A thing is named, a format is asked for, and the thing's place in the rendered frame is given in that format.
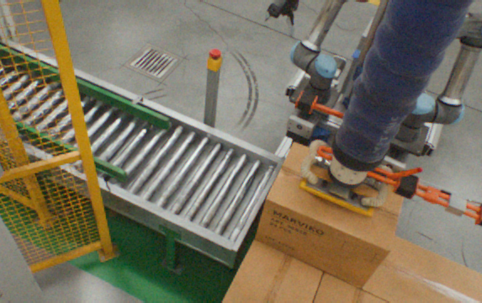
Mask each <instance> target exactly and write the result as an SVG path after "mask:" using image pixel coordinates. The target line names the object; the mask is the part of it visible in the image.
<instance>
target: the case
mask: <svg viewBox="0 0 482 303"><path fill-rule="evenodd" d="M308 150H309V147H307V146H303V145H300V144H299V143H296V142H294V143H293V145H292V146H291V148H290V150H289V154H288V155H287V157H286V159H285V161H284V163H283V166H282V167H281V169H280V171H279V173H278V176H277V177H276V180H275V182H274V184H273V186H272V188H271V190H270V192H269V194H268V196H267V198H266V202H265V205H264V208H263V212H262V217H261V220H260V223H259V227H258V229H257V234H256V238H255V240H256V241H258V242H261V243H263V244H265V245H268V246H270V247H272V248H275V249H277V250H279V251H280V252H283V253H286V254H288V255H290V256H292V257H294V258H297V259H299V260H301V261H304V262H306V263H308V264H311V265H313V266H315V267H317V268H320V269H322V270H325V271H326V272H328V273H330V274H334V275H335V276H337V277H340V278H342V279H345V280H347V281H349V282H351V283H354V284H356V285H358V286H361V287H363V286H364V285H365V284H366V283H367V281H368V280H369V279H370V277H371V276H372V275H373V273H374V272H375V271H376V269H377V268H378V267H379V265H380V264H381V263H382V262H383V261H384V259H385V258H386V257H387V256H388V254H389V253H390V251H391V248H392V244H393V240H394V237H395V231H396V227H397V224H398V219H399V216H400V210H401V206H402V203H403V199H404V197H403V196H400V195H398V194H395V192H393V189H394V186H392V185H390V184H389V185H388V191H389V192H388V197H387V199H386V200H385V202H384V204H383V205H382V206H378V207H376V206H375V208H374V211H373V216H372V217H371V218H369V217H367V216H365V215H362V214H360V213H357V212H356V211H354V210H350V209H348V208H346V207H344V206H341V205H339V204H336V203H334V202H331V201H330V200H328V199H323V198H321V197H319V196H317V195H314V194H312V193H309V192H307V191H305V190H303V189H301V188H300V187H299V186H300V182H301V179H302V174H301V173H300V165H301V163H302V161H303V160H304V158H305V157H306V156H308V155H309V153H308ZM309 171H310V172H312V173H314V174H316V175H318V176H321V177H323V178H326V179H329V180H331V179H330V178H329V176H328V173H327V171H326V170H325V169H323V168H320V167H317V166H315V165H312V164H311V165H310V169H309ZM354 190H356V191H358V192H360V193H362V194H366V195H367V196H370V197H372V198H373V197H374V198H377V196H378V193H379V191H377V190H375V189H371V188H369V187H367V186H364V185H362V184H361V185H360V186H359V187H356V188H354Z"/></svg>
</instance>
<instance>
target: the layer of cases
mask: <svg viewBox="0 0 482 303"><path fill-rule="evenodd" d="M222 303H482V274H481V273H478V272H476V271H474V270H472V269H470V268H467V267H464V266H462V265H460V264H458V263H455V262H453V261H451V260H448V259H446V258H444V257H441V256H439V254H437V253H435V252H432V251H430V250H428V249H425V248H424V247H420V246H417V245H416V244H414V243H412V242H408V241H406V240H405V239H402V238H400V237H398V236H395V237H394V240H393V244H392V248H391V251H390V253H389V254H388V256H387V257H386V258H385V259H384V261H383V262H382V263H381V264H380V265H379V267H378V268H377V269H376V271H375V272H374V273H373V275H372V276H371V277H370V279H369V280H368V281H367V283H366V284H365V285H364V286H363V287H361V286H358V285H356V284H354V283H351V282H349V281H347V280H345V279H342V278H340V277H337V276H335V275H334V274H330V273H328V272H326V271H325V270H322V269H320V268H317V267H315V266H313V265H311V264H308V263H306V262H304V261H301V260H299V259H297V258H294V257H292V256H290V255H288V254H286V253H284V252H280V251H279V250H277V249H275V248H272V247H270V246H268V245H265V244H263V243H261V242H258V241H256V240H254V241H253V243H252V245H251V247H250V249H249V251H248V253H247V255H246V257H245V259H244V261H243V263H242V264H241V266H240V268H239V270H238V272H237V274H236V276H235V278H234V280H233V282H232V284H231V286H230V288H229V290H228V291H227V293H226V295H225V298H224V299H223V301H222Z"/></svg>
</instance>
